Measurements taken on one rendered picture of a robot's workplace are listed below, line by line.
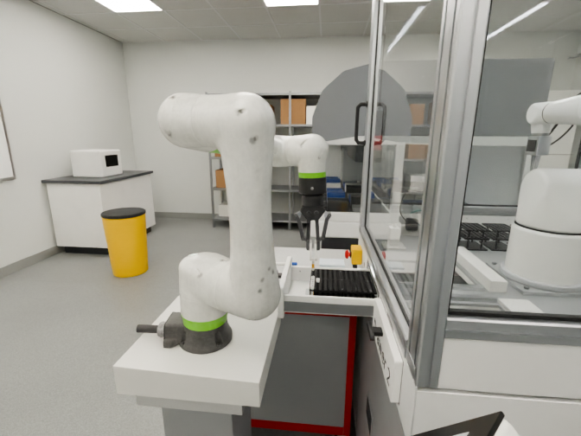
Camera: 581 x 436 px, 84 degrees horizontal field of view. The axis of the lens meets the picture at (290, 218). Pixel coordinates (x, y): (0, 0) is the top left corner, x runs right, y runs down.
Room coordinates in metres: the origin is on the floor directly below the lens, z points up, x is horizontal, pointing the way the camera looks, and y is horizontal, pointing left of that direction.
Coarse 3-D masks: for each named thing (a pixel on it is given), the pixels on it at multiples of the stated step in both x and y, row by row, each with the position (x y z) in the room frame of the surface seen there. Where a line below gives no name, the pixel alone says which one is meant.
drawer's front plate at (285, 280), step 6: (288, 258) 1.20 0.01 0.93; (288, 264) 1.14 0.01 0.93; (288, 270) 1.09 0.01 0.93; (282, 276) 1.03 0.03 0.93; (288, 276) 1.09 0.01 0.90; (282, 282) 0.98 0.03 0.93; (288, 282) 1.09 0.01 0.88; (282, 288) 0.94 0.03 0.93; (288, 288) 1.09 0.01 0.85; (282, 294) 0.94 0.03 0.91; (282, 300) 0.94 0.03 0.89; (282, 306) 0.94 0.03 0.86; (282, 312) 0.94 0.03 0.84
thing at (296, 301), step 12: (300, 276) 1.19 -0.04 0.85; (300, 288) 1.12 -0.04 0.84; (288, 300) 0.95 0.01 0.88; (300, 300) 0.95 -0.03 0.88; (312, 300) 0.95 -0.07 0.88; (324, 300) 0.94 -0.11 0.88; (336, 300) 0.94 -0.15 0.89; (348, 300) 0.93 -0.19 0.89; (360, 300) 0.93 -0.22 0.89; (372, 300) 0.93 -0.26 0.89; (300, 312) 0.95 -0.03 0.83; (312, 312) 0.95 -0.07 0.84; (324, 312) 0.94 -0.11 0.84; (336, 312) 0.94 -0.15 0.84; (348, 312) 0.93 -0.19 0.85; (360, 312) 0.93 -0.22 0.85; (372, 312) 0.92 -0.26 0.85
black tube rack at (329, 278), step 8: (320, 272) 1.12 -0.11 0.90; (328, 272) 1.12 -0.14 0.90; (336, 272) 1.12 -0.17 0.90; (344, 272) 1.13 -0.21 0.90; (352, 272) 1.13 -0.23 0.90; (360, 272) 1.12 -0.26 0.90; (368, 272) 1.12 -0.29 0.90; (320, 280) 1.05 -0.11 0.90; (328, 280) 1.06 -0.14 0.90; (336, 280) 1.06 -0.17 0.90; (344, 280) 1.06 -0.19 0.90; (352, 280) 1.06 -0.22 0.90; (360, 280) 1.06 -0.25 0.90; (368, 280) 1.06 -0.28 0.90; (320, 288) 0.99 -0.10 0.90; (328, 288) 0.99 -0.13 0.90; (336, 288) 0.99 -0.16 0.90; (344, 288) 1.00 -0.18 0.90; (352, 288) 1.00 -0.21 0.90; (360, 288) 0.99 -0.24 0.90; (368, 288) 1.00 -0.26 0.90; (336, 296) 0.99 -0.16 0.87; (344, 296) 1.00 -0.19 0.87; (352, 296) 1.00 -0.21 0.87; (360, 296) 1.00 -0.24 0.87; (368, 296) 1.00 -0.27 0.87
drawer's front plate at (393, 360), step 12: (384, 312) 0.79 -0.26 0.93; (384, 324) 0.74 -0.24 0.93; (384, 336) 0.71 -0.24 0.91; (384, 348) 0.70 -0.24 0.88; (396, 348) 0.64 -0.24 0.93; (384, 360) 0.69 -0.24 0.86; (396, 360) 0.60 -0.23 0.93; (384, 372) 0.68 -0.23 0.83; (396, 372) 0.59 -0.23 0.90; (396, 384) 0.59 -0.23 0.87; (396, 396) 0.59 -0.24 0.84
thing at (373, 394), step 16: (368, 320) 1.06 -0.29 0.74; (368, 336) 1.04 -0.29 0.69; (368, 352) 1.01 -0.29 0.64; (368, 368) 0.99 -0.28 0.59; (368, 384) 0.97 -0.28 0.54; (384, 384) 0.74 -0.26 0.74; (352, 400) 1.38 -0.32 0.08; (368, 400) 0.93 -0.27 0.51; (384, 400) 0.73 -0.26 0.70; (368, 416) 0.90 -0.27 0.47; (384, 416) 0.71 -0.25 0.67; (368, 432) 0.90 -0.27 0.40; (384, 432) 0.70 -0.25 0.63; (400, 432) 0.56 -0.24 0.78
